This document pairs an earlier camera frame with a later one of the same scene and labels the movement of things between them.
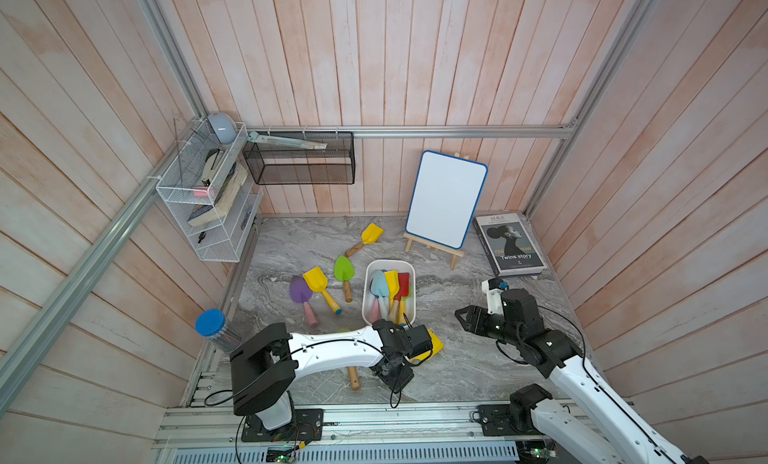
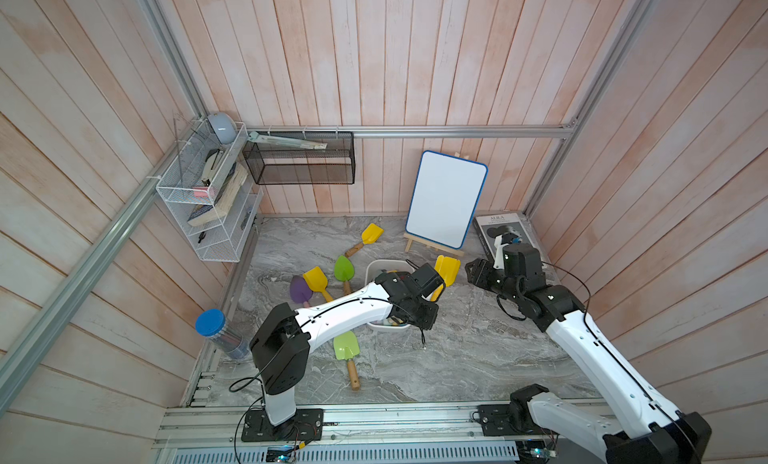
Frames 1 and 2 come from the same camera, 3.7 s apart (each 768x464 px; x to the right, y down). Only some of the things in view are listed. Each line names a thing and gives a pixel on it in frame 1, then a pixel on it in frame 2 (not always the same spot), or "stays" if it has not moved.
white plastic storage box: x=401 y=266 stays
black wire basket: x=282 y=164 stays
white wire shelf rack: x=214 y=188 stays
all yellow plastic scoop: x=436 y=345 to x=447 y=268
